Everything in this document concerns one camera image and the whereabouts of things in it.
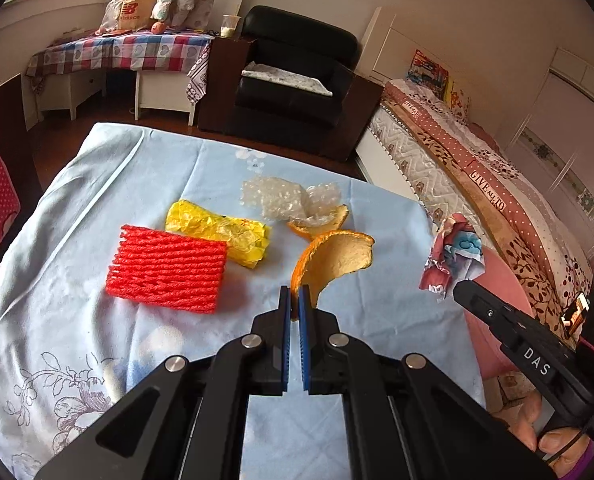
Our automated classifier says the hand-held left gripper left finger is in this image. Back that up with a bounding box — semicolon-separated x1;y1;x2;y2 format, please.
34;285;294;480

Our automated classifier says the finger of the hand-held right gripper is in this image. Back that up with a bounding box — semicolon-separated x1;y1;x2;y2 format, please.
453;280;520;343

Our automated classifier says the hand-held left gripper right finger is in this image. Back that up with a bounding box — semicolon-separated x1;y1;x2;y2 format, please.
298;285;558;480

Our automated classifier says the pink plastic basin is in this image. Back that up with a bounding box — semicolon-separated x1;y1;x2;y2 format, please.
464;249;538;381

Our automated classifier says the printed paper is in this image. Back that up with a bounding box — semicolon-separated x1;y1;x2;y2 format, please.
419;213;486;301

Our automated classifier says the large orange peel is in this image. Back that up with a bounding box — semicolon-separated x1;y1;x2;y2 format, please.
291;230;376;311

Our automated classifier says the small orange peel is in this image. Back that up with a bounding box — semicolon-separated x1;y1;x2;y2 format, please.
287;204;350;240

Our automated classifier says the red foam fruit net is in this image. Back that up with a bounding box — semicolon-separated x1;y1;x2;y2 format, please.
106;225;228;315

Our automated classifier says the yellow plastic bag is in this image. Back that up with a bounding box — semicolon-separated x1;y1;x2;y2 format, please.
165;200;272;269

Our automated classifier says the clear bubble wrap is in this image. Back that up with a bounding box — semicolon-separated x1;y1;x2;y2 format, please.
240;176;340;226

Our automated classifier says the person's right hand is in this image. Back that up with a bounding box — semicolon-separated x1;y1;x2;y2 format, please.
492;392;594;480

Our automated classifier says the smartphone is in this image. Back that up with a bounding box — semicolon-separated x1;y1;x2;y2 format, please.
562;292;590;338

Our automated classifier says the pink patterned quilt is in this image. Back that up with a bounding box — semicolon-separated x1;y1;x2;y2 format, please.
382;78;594;331

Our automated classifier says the white wooden bed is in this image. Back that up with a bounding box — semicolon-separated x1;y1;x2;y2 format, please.
354;6;594;341

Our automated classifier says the white sliding wardrobe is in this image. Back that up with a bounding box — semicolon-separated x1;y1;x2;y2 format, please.
499;47;594;256

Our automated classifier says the yellow floral pillow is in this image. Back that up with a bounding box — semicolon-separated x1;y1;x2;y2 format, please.
444;80;472;123

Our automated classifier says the light blue floral tablecloth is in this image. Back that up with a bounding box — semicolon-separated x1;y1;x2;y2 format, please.
0;121;488;480

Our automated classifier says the colourful printed pillow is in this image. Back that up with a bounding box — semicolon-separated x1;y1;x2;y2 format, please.
408;49;450;98

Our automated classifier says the white floral seat cushion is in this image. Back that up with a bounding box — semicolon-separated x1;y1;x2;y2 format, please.
241;62;334;98

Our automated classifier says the black leather armchair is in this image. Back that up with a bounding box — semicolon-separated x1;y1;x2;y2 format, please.
0;74;42;201
197;5;385;163

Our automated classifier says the plaid heart tablecloth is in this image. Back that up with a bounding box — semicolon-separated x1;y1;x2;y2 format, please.
25;30;215;106

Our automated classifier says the brown paper shopping bag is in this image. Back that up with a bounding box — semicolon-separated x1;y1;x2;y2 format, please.
121;0;164;31

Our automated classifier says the white thin plastic bag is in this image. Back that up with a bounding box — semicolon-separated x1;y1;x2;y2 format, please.
99;0;125;35

